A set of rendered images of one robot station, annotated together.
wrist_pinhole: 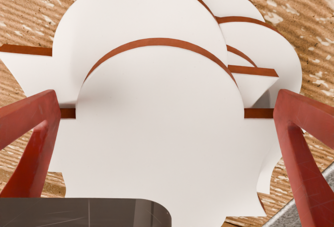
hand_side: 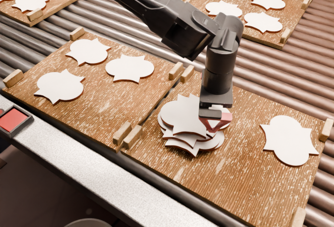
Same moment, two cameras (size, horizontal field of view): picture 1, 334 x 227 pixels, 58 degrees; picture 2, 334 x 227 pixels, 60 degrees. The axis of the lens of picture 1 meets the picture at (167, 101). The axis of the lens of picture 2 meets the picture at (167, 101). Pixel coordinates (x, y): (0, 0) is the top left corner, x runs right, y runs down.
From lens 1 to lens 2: 0.62 m
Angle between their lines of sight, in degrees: 50
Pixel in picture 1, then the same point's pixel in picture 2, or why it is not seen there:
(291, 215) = (120, 173)
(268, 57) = (212, 141)
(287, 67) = (209, 145)
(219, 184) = (187, 123)
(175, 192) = (184, 115)
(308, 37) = (210, 160)
